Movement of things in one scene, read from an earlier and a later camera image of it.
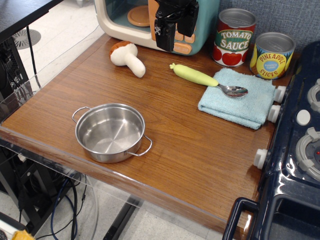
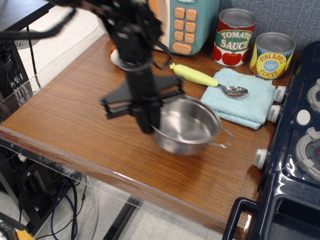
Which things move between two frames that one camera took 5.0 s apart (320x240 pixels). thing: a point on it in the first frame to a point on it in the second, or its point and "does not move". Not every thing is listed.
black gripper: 184,12 to 142,91
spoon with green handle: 202,77 does not move
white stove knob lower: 260,158 does not move
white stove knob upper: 279,92 does not move
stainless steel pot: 110,132 to 188,124
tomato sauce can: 234,35 does not move
